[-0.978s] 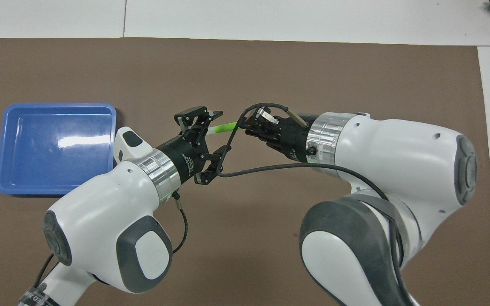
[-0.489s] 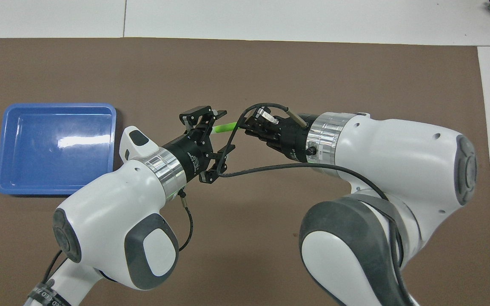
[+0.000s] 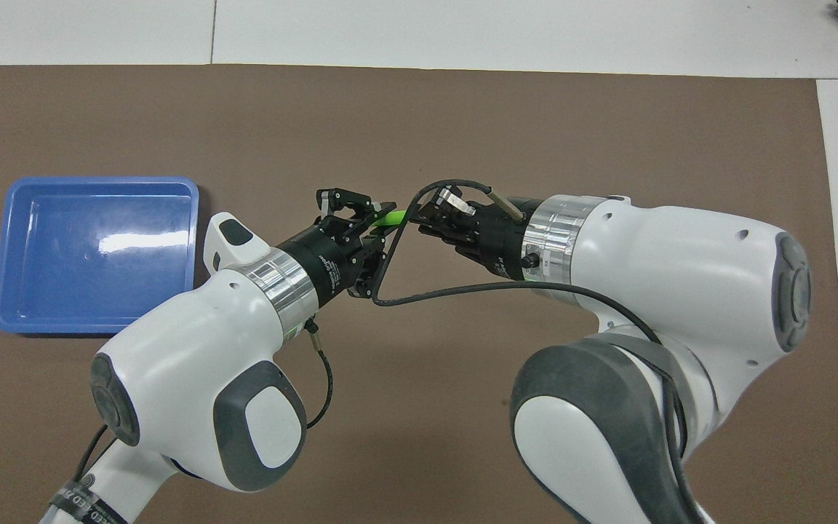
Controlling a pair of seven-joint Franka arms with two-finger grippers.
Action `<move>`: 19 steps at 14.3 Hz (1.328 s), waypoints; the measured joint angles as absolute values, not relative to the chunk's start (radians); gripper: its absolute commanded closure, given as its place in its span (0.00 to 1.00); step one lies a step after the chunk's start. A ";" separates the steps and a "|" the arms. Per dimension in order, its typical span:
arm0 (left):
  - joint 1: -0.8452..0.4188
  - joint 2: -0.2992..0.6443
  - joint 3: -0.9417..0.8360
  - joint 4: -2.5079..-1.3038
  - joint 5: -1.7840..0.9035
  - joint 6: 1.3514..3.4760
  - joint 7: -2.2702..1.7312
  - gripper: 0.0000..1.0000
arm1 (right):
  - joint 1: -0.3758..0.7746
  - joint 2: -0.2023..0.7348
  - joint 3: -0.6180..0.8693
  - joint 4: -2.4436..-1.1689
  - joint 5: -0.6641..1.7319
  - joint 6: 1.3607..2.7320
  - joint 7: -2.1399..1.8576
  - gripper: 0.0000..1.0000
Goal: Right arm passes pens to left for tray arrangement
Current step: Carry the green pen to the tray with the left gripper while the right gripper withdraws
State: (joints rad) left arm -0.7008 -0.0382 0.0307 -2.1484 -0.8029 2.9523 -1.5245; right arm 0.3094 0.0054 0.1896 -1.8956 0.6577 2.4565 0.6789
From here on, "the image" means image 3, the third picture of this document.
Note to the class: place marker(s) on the brown table mat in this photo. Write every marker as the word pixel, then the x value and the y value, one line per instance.
pixel 419 124

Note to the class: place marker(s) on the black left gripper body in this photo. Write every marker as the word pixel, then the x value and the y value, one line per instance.
pixel 321 266

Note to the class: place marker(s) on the blue plastic tray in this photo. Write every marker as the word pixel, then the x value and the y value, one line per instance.
pixel 92 255

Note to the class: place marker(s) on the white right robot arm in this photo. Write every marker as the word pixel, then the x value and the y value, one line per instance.
pixel 666 291

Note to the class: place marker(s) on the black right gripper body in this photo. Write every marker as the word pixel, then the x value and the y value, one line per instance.
pixel 495 236

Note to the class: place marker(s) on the green pen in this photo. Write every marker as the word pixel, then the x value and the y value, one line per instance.
pixel 392 217

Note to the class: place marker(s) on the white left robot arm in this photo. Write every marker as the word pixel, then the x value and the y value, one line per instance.
pixel 186 364

